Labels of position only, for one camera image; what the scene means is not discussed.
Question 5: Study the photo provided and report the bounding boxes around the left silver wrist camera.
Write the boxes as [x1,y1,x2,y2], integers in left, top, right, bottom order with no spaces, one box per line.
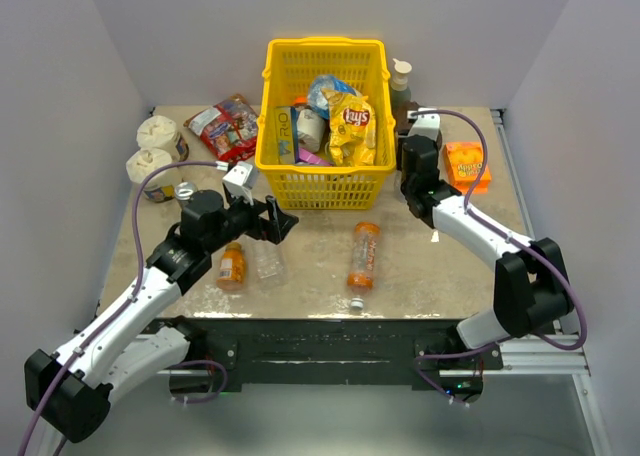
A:
[222,161,259,205]

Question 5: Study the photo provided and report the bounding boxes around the orange label tea bottle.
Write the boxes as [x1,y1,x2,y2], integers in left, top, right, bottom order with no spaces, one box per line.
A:
[347,222,381,292]

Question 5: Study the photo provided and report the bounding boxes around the yellow Lays chips bag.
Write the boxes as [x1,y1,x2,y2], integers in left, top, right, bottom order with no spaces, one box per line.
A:
[325,91,376,167]

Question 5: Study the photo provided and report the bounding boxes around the blue plastic bag in basket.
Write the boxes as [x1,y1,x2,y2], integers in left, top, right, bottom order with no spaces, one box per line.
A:
[307,74,361,120]

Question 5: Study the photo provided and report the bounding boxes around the purple pack in basket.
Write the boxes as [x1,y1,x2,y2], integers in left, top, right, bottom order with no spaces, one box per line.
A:
[296,147,332,167]

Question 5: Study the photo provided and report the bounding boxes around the blue RIO box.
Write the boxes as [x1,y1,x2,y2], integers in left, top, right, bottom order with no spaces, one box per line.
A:
[274,106,298,165]

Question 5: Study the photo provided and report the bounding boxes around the yellow plastic basket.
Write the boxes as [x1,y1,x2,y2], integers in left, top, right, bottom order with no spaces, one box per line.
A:
[255,36,396,210]

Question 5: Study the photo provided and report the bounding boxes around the toilet paper roll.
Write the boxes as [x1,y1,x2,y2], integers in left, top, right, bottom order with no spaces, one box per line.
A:
[125,148,182,203]
[136,115,190,162]

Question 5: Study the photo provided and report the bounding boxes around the clear empty water bottle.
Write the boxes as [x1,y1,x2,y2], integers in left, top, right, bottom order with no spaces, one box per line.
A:
[253,241,286,289]

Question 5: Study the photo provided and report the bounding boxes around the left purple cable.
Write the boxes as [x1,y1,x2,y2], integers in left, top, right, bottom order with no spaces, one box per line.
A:
[14,159,231,456]

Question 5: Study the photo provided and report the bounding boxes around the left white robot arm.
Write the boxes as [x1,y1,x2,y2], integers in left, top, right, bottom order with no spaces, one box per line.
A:
[24,190,299,443]

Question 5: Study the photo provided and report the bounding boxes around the red snack bag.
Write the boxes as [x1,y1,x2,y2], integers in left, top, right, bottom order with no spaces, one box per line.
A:
[183,94,258,163]

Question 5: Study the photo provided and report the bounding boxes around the green soap dispenser bottle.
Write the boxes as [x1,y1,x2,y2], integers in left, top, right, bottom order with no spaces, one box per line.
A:
[390,58,412,110]

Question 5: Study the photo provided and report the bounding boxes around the aluminium frame rail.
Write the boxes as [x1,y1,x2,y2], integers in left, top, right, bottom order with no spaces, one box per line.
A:
[489,106,614,456]

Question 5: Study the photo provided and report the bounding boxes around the small orange juice bottle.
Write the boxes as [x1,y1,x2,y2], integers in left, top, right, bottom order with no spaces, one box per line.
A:
[216,242,246,292]

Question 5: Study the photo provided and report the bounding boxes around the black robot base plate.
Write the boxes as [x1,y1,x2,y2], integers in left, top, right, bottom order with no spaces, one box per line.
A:
[142,316,503,396]

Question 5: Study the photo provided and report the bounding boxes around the rear toilet paper roll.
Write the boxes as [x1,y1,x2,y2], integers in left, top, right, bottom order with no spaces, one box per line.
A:
[136,115,190,162]

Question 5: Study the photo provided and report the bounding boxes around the white paper roll in basket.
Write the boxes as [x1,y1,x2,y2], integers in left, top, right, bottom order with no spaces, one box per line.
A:
[296,108,326,153]

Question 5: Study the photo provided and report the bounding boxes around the black drink can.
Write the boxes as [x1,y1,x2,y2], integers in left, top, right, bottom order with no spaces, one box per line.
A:
[174,181,198,208]

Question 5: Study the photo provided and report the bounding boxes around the front toilet paper roll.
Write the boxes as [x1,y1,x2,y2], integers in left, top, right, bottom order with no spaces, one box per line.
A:
[125,148,182,203]

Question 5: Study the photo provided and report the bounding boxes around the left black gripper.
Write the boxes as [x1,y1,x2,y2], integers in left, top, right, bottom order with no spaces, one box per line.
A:
[205,188,297,253]

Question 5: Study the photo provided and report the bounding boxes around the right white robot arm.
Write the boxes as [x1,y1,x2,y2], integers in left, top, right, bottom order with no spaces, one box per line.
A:
[401,136,580,369]

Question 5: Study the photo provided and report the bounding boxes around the orange snack box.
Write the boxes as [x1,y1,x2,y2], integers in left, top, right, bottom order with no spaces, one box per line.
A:
[443,142,484,194]

